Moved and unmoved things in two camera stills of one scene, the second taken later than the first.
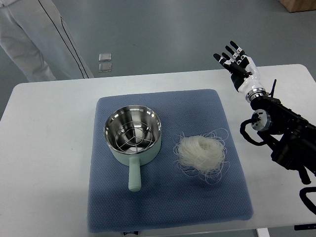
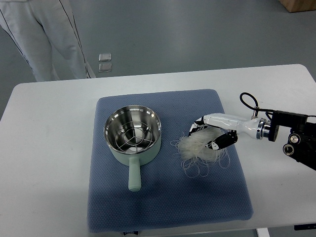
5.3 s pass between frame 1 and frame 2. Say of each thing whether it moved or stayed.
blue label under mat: stayed
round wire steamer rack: stayed
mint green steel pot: stayed
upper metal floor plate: stayed
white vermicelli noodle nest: moved
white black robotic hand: moved
